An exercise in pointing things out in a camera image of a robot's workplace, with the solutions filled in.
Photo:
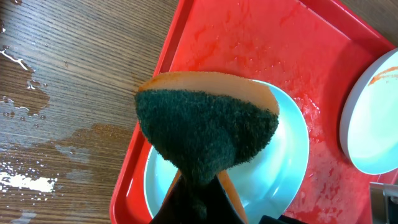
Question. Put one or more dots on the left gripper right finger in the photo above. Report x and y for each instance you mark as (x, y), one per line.
(219, 208)

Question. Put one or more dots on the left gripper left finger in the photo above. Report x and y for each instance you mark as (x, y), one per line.
(177, 207)

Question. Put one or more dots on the green and orange sponge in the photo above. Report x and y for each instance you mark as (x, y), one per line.
(205, 123)

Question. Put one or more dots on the light blue plate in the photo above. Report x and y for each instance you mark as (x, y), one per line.
(267, 184)
(368, 125)

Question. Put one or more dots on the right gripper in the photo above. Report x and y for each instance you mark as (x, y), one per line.
(383, 203)

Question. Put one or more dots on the red plastic tray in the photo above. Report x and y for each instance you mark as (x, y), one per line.
(312, 50)

